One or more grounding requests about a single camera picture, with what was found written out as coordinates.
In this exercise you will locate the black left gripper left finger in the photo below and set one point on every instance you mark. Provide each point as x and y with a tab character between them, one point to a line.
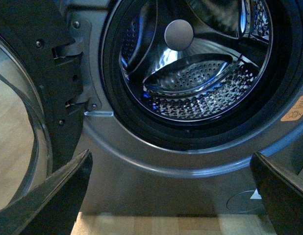
52	207

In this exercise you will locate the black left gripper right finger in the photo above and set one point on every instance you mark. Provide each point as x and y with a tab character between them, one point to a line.
282	194

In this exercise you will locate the washing machine door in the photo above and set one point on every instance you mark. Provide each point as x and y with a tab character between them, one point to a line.
40	122

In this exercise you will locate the grey front-load washing machine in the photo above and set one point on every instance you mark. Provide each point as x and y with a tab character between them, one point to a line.
147	165

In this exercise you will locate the white tape strip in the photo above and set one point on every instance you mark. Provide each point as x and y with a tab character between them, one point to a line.
256	195

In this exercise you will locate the orange warning sticker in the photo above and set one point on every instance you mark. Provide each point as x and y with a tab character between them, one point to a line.
295	113

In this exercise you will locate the stainless steel washer drum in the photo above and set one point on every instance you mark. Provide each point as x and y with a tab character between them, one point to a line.
194	60

